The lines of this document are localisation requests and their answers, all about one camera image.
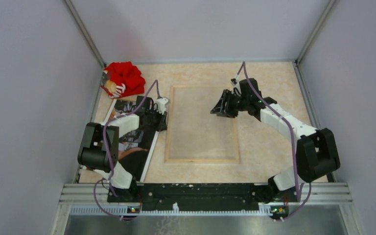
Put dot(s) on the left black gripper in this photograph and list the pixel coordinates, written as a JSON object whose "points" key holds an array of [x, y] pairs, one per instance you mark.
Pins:
{"points": [[161, 125]]}

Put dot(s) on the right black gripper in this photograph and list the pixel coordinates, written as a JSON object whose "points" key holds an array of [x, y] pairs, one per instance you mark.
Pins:
{"points": [[222, 109]]}

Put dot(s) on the large glossy photo print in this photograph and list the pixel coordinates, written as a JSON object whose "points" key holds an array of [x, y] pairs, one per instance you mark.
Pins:
{"points": [[135, 149]]}

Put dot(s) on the wooden picture frame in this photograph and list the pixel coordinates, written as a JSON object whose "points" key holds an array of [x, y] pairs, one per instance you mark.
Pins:
{"points": [[194, 135]]}

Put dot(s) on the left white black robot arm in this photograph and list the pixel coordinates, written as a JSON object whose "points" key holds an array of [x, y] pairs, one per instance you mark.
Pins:
{"points": [[98, 151]]}

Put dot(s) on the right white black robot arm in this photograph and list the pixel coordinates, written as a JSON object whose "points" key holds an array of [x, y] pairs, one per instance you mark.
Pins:
{"points": [[314, 151]]}

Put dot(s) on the red cloth toy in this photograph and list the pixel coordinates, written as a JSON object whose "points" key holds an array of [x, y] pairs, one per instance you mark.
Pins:
{"points": [[122, 79]]}

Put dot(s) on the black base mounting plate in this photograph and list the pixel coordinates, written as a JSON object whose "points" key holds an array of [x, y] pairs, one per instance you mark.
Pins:
{"points": [[208, 197]]}

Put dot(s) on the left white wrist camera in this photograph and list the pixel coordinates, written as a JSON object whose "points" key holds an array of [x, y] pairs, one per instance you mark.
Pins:
{"points": [[162, 104]]}

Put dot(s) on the aluminium front rail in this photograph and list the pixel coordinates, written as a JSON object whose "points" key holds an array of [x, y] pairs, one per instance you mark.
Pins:
{"points": [[91, 199]]}

